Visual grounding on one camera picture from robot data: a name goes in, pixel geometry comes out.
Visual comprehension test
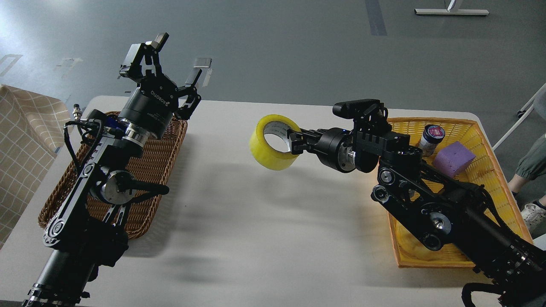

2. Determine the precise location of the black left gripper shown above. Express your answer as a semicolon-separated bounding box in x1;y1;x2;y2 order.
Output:
119;32;203;139

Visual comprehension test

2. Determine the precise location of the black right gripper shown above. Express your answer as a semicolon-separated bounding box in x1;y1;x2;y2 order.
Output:
287;127;356;173

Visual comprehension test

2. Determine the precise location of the yellow tape roll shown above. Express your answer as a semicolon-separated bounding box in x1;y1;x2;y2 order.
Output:
248;114;301;171

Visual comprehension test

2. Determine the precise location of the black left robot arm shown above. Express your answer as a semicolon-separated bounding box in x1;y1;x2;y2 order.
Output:
22;32;202;307

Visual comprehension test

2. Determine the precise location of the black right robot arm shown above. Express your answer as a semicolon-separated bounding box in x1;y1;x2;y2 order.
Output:
287;99;546;307

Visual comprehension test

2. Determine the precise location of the small dark jar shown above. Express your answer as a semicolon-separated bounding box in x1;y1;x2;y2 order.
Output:
416;124;445;157

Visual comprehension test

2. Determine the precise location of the beige checkered cloth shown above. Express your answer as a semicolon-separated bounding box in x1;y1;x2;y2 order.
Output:
0;85;71;246

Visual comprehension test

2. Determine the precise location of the purple foam block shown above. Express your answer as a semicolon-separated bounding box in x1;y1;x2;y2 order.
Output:
432;141;476;177

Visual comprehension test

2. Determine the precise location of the yellow plastic basket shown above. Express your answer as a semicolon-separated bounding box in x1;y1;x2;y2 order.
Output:
388;117;531;268

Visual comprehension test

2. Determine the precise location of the white stand base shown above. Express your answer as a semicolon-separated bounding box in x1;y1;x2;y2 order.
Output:
415;0;490;16

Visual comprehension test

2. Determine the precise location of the seated person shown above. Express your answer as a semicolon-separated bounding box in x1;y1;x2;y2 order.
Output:
505;83;546;233

